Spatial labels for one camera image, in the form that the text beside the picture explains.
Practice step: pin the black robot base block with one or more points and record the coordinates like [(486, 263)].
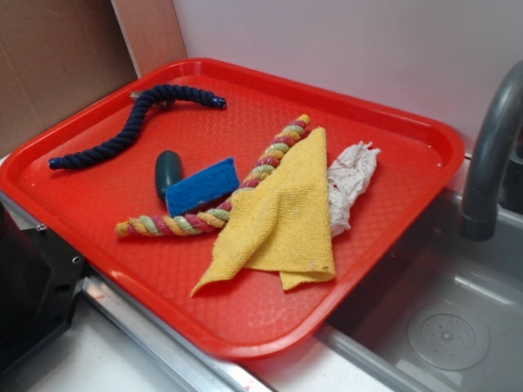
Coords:
[(41, 277)]

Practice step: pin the yellow cloth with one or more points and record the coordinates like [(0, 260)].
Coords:
[(282, 226)]

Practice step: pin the blue sponge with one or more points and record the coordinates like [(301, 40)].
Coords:
[(203, 187)]

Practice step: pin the white crumpled paper towel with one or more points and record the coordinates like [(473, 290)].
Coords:
[(349, 177)]

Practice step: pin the dark teal oval object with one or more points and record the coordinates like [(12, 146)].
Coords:
[(168, 171)]

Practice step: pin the red plastic tray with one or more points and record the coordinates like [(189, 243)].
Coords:
[(250, 316)]

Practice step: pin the grey plastic sink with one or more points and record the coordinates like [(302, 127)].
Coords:
[(438, 312)]

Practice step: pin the grey faucet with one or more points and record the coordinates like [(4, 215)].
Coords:
[(494, 178)]

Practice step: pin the brown cardboard panel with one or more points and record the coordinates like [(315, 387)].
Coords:
[(57, 57)]

